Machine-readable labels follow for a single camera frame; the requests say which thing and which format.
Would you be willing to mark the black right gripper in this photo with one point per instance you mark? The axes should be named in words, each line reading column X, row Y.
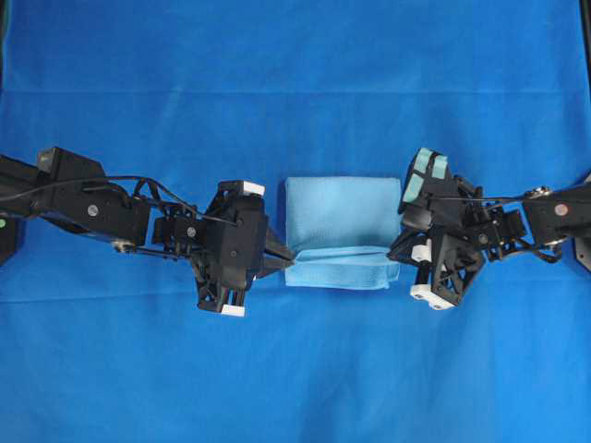
column 446, row 263

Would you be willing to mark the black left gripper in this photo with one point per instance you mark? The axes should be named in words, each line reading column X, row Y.
column 212, row 295

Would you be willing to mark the light blue towel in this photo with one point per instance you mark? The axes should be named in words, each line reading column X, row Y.
column 341, row 229

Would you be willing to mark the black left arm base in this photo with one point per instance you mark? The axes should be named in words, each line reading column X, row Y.
column 10, row 237

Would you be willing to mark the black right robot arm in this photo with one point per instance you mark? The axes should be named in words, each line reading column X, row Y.
column 539, row 227

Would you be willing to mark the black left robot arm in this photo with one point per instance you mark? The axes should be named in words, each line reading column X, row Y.
column 73, row 193

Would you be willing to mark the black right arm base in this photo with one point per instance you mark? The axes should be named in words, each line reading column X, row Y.
column 580, row 210

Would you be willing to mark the blue table cloth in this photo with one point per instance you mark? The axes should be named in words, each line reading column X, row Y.
column 98, row 346

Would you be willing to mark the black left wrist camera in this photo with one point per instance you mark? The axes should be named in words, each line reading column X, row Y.
column 236, row 247

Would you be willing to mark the right wrist camera teal tape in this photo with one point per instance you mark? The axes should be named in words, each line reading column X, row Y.
column 431, row 195

